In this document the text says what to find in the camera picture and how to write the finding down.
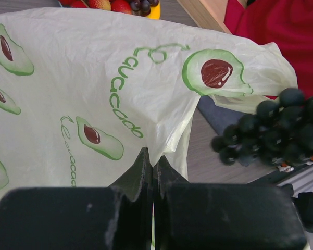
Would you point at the dark blue grape bunch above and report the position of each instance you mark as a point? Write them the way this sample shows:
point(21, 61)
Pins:
point(280, 133)

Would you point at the wooden clothes rack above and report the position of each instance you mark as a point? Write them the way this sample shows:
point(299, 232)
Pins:
point(207, 14)

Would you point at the dark red grape bunch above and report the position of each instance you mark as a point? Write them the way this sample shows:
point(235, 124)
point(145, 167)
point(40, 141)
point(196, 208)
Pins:
point(142, 7)

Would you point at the green avocado print plastic bag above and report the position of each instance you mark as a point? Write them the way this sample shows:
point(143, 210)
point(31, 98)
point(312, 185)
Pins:
point(83, 91)

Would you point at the yellow banana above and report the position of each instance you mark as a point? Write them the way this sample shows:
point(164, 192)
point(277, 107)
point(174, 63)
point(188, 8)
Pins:
point(155, 12)

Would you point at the red shirt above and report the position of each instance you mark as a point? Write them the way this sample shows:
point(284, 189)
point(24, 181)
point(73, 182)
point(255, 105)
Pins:
point(287, 23)

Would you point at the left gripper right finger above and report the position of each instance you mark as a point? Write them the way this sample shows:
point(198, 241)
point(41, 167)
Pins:
point(222, 216)

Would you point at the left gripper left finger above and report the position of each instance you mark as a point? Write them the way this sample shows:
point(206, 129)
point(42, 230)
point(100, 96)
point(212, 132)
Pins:
point(115, 217)

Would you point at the red strawberries cluster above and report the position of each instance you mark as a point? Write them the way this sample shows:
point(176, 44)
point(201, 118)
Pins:
point(114, 6)

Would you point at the dark blue folded cloth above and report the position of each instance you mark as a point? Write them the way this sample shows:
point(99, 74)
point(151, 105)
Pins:
point(218, 117)

